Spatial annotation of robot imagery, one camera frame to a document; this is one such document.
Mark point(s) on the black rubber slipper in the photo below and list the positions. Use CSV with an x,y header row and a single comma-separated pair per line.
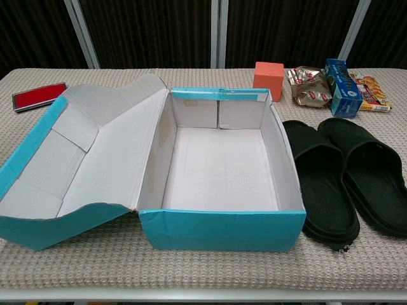
x,y
321,203
381,203

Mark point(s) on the light blue cardboard shoe box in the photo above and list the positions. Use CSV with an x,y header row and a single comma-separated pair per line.
x,y
222,228

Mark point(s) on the blue cling wrap box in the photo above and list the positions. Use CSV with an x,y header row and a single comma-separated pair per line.
x,y
345,95

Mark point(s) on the orange foam cube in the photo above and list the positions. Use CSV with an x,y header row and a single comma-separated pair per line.
x,y
267,82

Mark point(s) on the beige woven tablecloth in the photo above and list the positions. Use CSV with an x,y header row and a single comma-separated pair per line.
x,y
190,273

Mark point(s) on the gold foil snack bag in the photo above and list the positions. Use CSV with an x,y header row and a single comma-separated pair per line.
x,y
310,89

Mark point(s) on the dark pleated partition panel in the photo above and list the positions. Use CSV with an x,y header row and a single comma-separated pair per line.
x,y
286,31
31,31
152,31
388,31

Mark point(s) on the red stamp pad case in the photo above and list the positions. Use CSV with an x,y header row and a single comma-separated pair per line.
x,y
36,97

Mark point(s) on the yellow orange snack packet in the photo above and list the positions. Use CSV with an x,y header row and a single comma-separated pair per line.
x,y
373,92

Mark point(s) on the grey metal partition post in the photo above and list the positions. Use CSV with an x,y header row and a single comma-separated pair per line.
x,y
219,31
354,35
82,35

